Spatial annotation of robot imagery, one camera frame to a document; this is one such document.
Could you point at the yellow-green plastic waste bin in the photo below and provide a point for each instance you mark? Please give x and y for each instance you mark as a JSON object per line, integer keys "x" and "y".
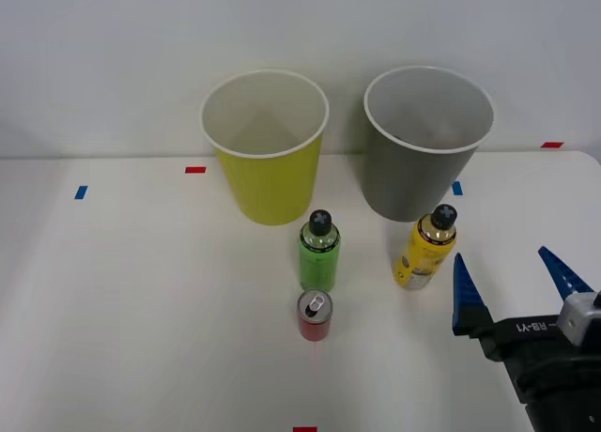
{"x": 270, "y": 188}

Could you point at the yellow label plastic bottle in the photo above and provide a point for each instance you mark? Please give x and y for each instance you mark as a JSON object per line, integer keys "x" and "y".
{"x": 422, "y": 258}

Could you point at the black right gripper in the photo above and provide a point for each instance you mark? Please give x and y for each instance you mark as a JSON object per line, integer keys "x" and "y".
{"x": 540, "y": 361}

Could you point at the grey plastic waste bin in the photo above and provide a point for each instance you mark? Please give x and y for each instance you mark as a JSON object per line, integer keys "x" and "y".
{"x": 404, "y": 178}

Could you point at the red drink can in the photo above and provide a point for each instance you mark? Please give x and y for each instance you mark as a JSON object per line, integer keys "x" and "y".
{"x": 313, "y": 326}

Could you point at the green label plastic bottle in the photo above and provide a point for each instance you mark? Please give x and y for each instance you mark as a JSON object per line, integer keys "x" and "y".
{"x": 318, "y": 265}

